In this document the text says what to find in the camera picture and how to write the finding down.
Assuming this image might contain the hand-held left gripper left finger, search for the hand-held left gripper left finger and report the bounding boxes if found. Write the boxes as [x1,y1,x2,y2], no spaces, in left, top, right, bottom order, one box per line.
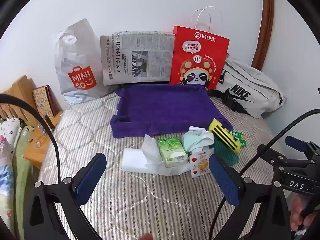
[29,152,107,240]

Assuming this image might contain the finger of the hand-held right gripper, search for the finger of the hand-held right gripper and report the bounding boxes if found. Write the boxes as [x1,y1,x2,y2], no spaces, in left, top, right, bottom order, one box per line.
[285,135,320,160]
[257,144,316,168]

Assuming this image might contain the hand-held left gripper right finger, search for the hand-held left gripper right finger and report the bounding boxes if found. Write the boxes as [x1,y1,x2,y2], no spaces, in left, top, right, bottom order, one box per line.
[209,154,293,240]

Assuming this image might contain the teal striped cloth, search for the teal striped cloth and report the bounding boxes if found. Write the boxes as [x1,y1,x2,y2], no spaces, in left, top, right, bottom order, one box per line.
[214,137,240,165]

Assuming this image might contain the fruit print tissue pack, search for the fruit print tissue pack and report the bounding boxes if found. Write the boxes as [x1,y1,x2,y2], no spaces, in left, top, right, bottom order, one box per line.
[189,148,215,178]

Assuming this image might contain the green snack packet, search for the green snack packet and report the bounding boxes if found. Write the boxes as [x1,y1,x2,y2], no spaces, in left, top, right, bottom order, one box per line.
[229,130,248,147]

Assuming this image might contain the yellow cloth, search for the yellow cloth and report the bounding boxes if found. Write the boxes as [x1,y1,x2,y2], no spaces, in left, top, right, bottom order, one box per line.
[209,119,242,154]

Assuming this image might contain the mint and white socks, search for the mint and white socks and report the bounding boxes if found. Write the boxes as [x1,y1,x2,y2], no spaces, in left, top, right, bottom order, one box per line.
[181,126,215,154]

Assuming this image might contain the green tissue pack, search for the green tissue pack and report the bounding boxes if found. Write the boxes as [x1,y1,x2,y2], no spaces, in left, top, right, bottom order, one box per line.
[157,138,189,168]

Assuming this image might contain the person's right hand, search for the person's right hand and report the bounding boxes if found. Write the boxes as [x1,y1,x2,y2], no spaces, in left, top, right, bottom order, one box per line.
[290,194,320,233]

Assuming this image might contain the striped bed quilt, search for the striped bed quilt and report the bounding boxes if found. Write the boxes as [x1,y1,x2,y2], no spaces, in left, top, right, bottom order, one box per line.
[37,90,292,240]

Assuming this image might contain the wooden nightstand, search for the wooden nightstand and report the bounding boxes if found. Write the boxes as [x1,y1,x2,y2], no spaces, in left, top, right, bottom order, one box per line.
[24,111,64,169]

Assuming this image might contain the clear glass jar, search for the clear glass jar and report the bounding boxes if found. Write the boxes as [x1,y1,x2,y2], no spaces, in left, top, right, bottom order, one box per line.
[32,127,49,148]

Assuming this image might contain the white waist bag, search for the white waist bag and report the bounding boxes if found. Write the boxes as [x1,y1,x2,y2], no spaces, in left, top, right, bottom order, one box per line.
[207,54,287,119]

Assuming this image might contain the floral printed blanket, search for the floral printed blanket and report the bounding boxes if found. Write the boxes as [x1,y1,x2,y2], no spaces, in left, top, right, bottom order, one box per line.
[0,117,38,230]

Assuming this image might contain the patterned box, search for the patterned box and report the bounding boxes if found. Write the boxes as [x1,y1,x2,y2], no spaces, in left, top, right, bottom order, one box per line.
[32,85,63,118]

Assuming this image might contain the purple towel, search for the purple towel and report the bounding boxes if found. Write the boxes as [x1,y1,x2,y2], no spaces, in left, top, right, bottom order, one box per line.
[110,84,234,139]

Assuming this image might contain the wooden slatted furniture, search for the wooden slatted furniture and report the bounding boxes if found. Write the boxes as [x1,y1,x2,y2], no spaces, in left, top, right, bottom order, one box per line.
[0,75,38,120]

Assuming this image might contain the white plastic shopping bag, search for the white plastic shopping bag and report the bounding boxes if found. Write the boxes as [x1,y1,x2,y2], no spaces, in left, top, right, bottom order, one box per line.
[54,17,118,105]

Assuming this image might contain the red paper bag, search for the red paper bag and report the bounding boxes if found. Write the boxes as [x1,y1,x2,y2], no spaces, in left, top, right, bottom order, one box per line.
[169,6,230,90]

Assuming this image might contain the folded newspaper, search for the folded newspaper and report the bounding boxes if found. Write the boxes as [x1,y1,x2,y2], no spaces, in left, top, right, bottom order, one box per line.
[100,30,175,87]

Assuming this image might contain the wooden door frame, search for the wooden door frame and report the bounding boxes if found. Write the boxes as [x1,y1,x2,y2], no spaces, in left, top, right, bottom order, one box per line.
[251,0,275,72]

